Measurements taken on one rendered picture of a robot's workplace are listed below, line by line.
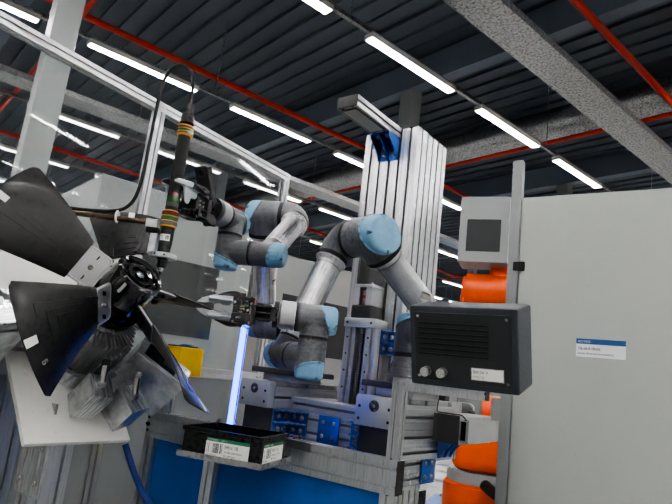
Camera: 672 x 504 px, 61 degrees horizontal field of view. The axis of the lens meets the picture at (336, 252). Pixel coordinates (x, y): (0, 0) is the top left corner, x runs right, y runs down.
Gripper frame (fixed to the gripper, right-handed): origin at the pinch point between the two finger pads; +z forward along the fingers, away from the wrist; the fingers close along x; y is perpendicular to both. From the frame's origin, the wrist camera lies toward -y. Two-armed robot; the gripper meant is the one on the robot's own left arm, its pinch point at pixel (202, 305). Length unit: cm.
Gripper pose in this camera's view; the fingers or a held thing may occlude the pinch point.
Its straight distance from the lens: 154.3
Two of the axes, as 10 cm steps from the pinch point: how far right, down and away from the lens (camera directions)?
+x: -1.2, 9.9, -1.0
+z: -9.9, -1.3, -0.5
